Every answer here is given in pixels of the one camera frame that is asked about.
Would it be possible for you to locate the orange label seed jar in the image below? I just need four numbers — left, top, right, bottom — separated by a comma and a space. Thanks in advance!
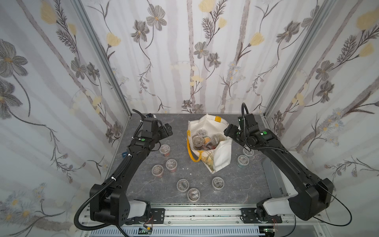
203, 136, 212, 146

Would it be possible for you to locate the white canvas tote bag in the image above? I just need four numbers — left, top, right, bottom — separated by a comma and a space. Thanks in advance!
187, 114, 232, 174

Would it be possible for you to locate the yellow stripe lid seed jar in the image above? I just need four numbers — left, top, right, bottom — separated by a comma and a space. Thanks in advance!
212, 177, 225, 191

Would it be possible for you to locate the red green label seed jar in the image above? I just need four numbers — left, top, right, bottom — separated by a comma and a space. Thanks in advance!
177, 179, 189, 193

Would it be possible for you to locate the clear lid seed jar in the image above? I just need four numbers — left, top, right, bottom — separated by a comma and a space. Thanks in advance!
187, 188, 200, 203

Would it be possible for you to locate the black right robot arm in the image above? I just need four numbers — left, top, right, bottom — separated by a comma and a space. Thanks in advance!
224, 103, 334, 222

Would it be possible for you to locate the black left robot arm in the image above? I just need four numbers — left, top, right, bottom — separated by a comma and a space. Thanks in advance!
74, 112, 173, 231

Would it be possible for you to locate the pink rim jar in bag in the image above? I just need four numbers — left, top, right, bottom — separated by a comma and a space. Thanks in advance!
197, 129, 208, 137

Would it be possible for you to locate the clear lid jar in bag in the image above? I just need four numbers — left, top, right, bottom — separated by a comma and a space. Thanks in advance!
192, 135, 204, 150

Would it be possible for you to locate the silver metal case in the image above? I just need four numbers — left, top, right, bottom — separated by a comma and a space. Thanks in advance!
262, 158, 298, 198

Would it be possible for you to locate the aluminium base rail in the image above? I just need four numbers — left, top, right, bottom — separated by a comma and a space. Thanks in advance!
79, 203, 326, 229

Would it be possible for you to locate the white slotted cable duct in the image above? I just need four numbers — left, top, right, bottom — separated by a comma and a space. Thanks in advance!
88, 226, 265, 237

